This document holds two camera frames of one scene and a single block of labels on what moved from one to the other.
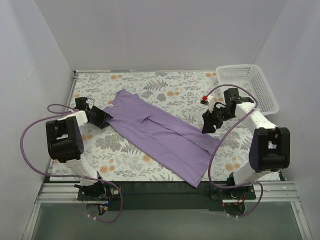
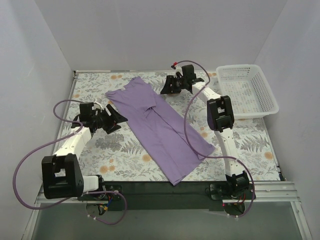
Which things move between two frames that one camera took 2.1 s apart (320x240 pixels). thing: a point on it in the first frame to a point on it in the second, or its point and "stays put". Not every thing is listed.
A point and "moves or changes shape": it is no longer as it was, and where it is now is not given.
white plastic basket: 250,77 stays put
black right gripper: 211,120 to 175,84
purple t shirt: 184,150 moves or changes shape
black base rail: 165,196 stays put
